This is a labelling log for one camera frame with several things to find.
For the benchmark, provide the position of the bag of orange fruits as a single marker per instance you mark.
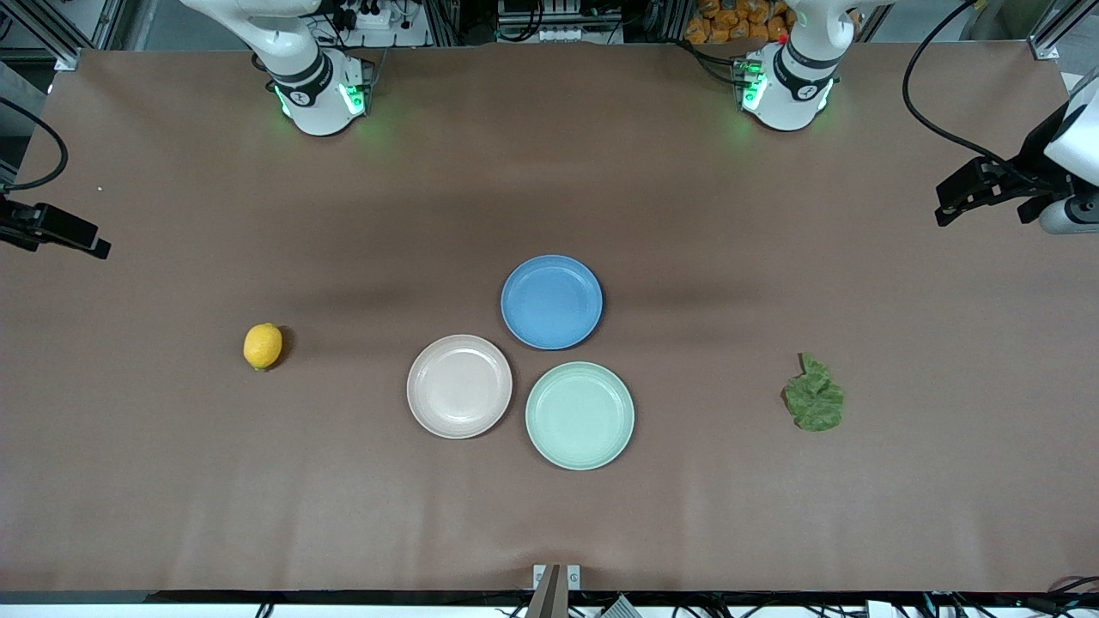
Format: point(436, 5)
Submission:
point(738, 19)

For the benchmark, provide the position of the mint green plate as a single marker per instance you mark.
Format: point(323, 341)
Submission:
point(579, 415)

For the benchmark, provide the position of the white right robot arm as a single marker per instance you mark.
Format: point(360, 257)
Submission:
point(316, 96)

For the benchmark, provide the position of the aluminium frame profile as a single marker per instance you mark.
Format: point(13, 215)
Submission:
point(1060, 26)
point(60, 30)

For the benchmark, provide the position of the green lettuce leaf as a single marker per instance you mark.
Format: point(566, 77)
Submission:
point(816, 402)

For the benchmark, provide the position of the white power strip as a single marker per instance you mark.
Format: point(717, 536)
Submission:
point(378, 21)

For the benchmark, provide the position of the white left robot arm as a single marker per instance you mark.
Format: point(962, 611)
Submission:
point(788, 96)

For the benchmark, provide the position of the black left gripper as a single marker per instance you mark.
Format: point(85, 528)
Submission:
point(1028, 174)

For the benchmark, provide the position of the pale pink plate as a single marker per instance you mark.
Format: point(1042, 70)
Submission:
point(458, 386)

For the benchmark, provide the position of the blue plate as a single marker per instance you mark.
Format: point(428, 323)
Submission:
point(551, 301)

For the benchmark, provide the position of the yellow lemon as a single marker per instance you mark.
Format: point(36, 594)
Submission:
point(262, 346)

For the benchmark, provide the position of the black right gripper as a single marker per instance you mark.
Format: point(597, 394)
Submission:
point(19, 221)

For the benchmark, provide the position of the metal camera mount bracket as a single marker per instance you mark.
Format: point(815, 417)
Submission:
point(556, 588)

